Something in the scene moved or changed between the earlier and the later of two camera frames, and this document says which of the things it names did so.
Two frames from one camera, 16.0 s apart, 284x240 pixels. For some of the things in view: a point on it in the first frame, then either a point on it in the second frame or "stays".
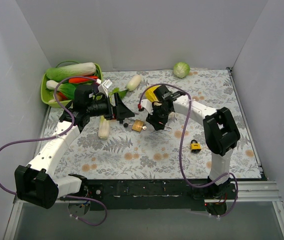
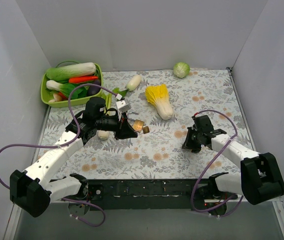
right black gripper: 158,120 -> 192,139
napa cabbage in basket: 61,73 stays
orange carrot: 79,80 stays
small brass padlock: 167,128 -> 145,129
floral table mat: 180,119 stays
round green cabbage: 181,69 stays
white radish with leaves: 131,85 stays
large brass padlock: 138,125 stays
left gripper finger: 122,111 -> 129,132
